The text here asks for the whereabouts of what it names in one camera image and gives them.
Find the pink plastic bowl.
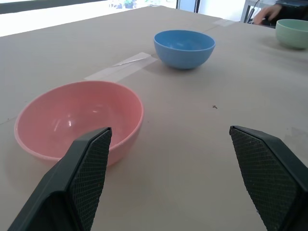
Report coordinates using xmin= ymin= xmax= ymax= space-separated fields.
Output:
xmin=14 ymin=80 xmax=145 ymax=167

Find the grey metal table leg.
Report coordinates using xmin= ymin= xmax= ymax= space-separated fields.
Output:
xmin=243 ymin=0 xmax=256 ymax=24

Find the blue plastic bowl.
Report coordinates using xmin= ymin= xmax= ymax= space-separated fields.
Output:
xmin=154 ymin=29 xmax=216 ymax=70

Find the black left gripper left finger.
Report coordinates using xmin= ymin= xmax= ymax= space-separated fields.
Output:
xmin=7 ymin=127 xmax=113 ymax=231

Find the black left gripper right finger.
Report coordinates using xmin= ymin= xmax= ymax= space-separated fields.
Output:
xmin=229 ymin=125 xmax=308 ymax=231

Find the green plastic bowl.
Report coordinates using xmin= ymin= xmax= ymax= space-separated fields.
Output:
xmin=275 ymin=19 xmax=308 ymax=51

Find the person's bare hand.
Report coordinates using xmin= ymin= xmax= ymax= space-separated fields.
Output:
xmin=254 ymin=4 xmax=282 ymax=25

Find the clear tape strip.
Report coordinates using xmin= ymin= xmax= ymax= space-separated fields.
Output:
xmin=84 ymin=51 xmax=158 ymax=82

